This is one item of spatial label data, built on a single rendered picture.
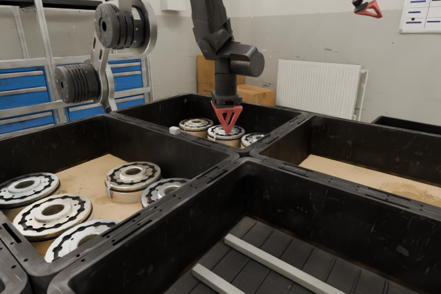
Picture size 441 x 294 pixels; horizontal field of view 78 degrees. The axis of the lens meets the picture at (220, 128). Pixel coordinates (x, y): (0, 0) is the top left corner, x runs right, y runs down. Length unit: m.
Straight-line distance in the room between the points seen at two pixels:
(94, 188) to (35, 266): 0.31
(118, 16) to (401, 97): 2.94
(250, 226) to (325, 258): 0.11
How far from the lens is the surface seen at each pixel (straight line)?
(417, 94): 3.37
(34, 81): 2.41
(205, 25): 0.61
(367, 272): 0.43
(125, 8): 1.01
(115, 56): 2.58
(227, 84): 0.68
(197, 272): 0.37
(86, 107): 2.53
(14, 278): 0.30
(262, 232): 0.45
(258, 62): 0.64
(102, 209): 0.52
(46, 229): 0.47
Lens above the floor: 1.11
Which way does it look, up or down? 20 degrees down
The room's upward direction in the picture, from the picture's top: straight up
